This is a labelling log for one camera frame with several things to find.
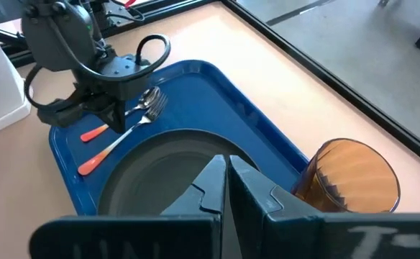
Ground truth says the black frying pan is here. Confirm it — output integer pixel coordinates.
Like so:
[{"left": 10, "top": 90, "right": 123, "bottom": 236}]
[{"left": 96, "top": 129, "right": 260, "bottom": 217}]

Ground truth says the orange-handled metal fork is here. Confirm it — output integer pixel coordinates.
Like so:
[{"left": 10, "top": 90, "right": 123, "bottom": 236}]
[{"left": 77, "top": 92, "right": 169, "bottom": 177}]

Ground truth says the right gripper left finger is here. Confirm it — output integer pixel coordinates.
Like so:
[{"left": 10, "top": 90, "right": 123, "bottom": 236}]
[{"left": 29, "top": 154, "right": 227, "bottom": 259}]

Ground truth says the amber faceted plastic cup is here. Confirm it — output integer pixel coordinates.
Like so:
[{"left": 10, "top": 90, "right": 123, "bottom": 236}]
[{"left": 290, "top": 137, "right": 402, "bottom": 214}]

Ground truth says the orange-handled metal spoon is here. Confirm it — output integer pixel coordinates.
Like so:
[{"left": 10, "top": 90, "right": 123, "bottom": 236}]
[{"left": 80, "top": 86, "right": 162, "bottom": 144}]

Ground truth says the blue plastic tray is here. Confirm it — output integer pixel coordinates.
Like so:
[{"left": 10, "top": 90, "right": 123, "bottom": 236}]
[{"left": 48, "top": 59, "right": 310, "bottom": 217}]

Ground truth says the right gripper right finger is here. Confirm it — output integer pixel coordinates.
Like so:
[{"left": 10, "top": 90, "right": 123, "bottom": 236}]
[{"left": 228, "top": 155, "right": 420, "bottom": 259}]

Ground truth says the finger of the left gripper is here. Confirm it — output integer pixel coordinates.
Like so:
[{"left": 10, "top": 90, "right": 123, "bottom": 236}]
[
  {"left": 37, "top": 91, "right": 93, "bottom": 129},
  {"left": 98, "top": 100, "right": 127, "bottom": 135}
]

